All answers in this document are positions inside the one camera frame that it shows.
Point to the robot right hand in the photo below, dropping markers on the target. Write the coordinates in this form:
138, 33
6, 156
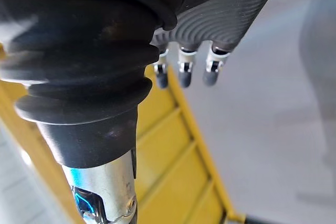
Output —
86, 51

